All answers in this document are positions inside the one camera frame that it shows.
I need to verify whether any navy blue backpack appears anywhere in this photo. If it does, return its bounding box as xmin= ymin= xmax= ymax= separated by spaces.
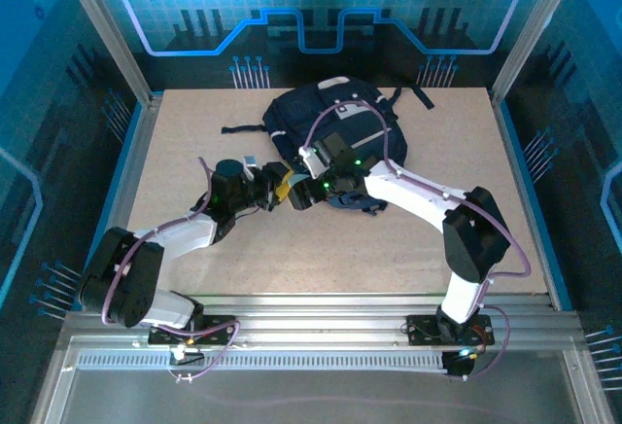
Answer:
xmin=221 ymin=76 xmax=433 ymax=216

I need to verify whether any black electronics box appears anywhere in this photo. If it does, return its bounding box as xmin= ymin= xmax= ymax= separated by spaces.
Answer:
xmin=441 ymin=348 xmax=480 ymax=380

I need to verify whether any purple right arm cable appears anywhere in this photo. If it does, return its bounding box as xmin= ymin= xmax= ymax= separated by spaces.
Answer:
xmin=301 ymin=99 xmax=532 ymax=382

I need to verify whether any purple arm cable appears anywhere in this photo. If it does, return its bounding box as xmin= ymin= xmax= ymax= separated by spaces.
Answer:
xmin=301 ymin=99 xmax=532 ymax=382
xmin=99 ymin=156 xmax=242 ymax=384

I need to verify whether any aluminium side rail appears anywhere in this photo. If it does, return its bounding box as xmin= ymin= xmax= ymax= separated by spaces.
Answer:
xmin=488 ymin=90 xmax=574 ymax=311
xmin=80 ymin=95 xmax=164 ymax=311

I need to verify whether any aluminium front rail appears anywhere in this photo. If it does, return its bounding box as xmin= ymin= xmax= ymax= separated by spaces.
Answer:
xmin=62 ymin=292 xmax=584 ymax=347

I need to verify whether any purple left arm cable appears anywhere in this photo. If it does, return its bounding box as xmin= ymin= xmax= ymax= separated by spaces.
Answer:
xmin=99 ymin=156 xmax=242 ymax=384

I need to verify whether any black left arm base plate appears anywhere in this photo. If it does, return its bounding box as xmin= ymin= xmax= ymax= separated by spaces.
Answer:
xmin=147 ymin=314 xmax=238 ymax=346

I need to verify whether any slotted grey cable duct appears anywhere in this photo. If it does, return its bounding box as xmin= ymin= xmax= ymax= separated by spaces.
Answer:
xmin=77 ymin=353 xmax=448 ymax=371

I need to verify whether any white cable connector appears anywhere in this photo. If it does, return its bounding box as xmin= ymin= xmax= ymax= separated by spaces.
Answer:
xmin=169 ymin=345 xmax=205 ymax=366

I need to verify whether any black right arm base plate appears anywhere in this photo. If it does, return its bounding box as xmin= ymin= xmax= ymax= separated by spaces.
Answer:
xmin=405 ymin=314 xmax=496 ymax=346

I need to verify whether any aluminium frame post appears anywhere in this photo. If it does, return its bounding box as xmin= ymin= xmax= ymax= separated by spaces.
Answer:
xmin=52 ymin=0 xmax=164 ymax=107
xmin=489 ymin=0 xmax=587 ymax=107

